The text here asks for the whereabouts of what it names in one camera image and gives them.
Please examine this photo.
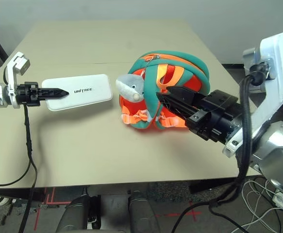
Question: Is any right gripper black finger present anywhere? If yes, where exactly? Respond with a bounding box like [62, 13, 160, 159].
[168, 86, 205, 110]
[156, 91, 201, 121]

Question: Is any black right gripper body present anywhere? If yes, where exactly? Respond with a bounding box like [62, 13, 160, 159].
[185, 89, 241, 143]

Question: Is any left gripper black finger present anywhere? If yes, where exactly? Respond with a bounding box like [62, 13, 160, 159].
[40, 88, 69, 100]

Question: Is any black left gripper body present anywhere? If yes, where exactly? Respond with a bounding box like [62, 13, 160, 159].
[16, 82, 42, 107]

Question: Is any teal and orange backpack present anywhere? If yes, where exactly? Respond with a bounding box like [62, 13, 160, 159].
[118, 50, 211, 131]

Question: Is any white Unitree pencil case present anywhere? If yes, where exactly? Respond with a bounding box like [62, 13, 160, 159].
[41, 74, 114, 112]

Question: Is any grey plush dolphin keychain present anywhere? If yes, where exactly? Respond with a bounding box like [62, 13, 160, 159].
[115, 74, 146, 101]

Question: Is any dark grey right robot leg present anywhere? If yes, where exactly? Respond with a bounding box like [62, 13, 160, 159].
[128, 191, 162, 233]

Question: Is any dark grey robot leg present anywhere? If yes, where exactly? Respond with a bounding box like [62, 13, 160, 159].
[128, 191, 162, 233]
[56, 195, 101, 233]

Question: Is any dark grey left robot leg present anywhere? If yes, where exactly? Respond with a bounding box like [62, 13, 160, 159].
[56, 195, 101, 233]

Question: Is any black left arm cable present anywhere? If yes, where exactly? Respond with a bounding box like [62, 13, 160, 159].
[0, 103, 38, 233]

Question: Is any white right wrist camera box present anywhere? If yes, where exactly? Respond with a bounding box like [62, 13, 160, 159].
[222, 29, 283, 159]

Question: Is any white floor cable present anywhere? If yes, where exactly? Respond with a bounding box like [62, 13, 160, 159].
[236, 177, 283, 233]

